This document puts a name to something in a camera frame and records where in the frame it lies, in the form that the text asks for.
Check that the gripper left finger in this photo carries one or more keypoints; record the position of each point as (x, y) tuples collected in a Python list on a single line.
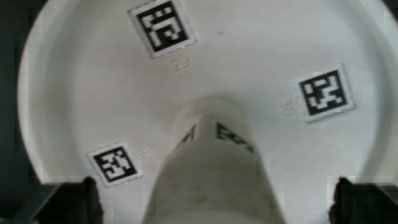
[(64, 204)]

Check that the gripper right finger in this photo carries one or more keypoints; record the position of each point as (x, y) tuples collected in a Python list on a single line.
[(364, 203)]

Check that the white round table top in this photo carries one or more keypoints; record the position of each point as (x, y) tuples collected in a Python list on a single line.
[(126, 57)]

